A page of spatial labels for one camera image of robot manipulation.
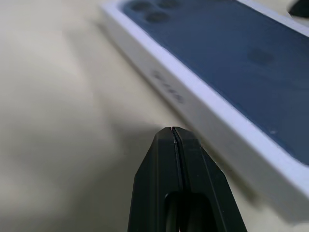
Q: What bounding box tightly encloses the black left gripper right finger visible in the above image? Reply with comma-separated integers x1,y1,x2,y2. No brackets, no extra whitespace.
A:
173,126,249,232

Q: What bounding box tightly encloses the white phone box lid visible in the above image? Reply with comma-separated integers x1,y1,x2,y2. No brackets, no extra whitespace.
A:
99,0,309,202

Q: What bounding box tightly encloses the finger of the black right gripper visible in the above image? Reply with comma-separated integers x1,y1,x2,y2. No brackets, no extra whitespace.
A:
286,0,309,18

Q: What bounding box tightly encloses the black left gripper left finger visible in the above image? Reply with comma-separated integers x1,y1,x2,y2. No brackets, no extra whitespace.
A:
127,126,183,232

